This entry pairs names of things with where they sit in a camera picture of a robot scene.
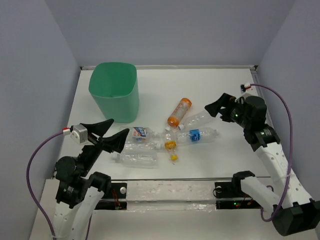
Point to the white foam strip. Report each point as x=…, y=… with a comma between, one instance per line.
x=170, y=195

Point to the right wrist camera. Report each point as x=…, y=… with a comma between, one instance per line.
x=246, y=90

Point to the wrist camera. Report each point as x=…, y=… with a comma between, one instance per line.
x=246, y=90
x=79, y=134

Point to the green plastic bin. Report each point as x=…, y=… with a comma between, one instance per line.
x=114, y=88

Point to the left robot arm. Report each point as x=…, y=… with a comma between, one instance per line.
x=78, y=191

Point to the orange capped drink bottle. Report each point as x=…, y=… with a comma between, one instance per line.
x=179, y=112

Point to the clear bottle yellow cap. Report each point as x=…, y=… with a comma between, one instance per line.
x=169, y=142

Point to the clear bottle white cap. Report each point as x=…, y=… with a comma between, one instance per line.
x=195, y=121

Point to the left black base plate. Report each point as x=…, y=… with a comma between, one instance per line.
x=115, y=199

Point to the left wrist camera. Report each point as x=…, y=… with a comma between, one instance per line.
x=79, y=134

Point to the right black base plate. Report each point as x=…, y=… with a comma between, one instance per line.
x=237, y=200

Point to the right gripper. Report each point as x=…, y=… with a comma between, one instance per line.
x=226, y=100

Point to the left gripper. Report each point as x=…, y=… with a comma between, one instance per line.
x=116, y=141

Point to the clear bottle orange-blue label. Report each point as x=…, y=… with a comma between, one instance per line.
x=139, y=134

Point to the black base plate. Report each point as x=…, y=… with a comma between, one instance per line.
x=115, y=199
x=237, y=200

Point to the clear bottle blue label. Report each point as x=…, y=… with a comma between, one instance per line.
x=201, y=135

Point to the clear crushed bottle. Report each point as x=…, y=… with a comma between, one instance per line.
x=142, y=146

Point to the clear bottle front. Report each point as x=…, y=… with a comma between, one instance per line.
x=144, y=160

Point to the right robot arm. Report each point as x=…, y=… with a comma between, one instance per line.
x=292, y=208

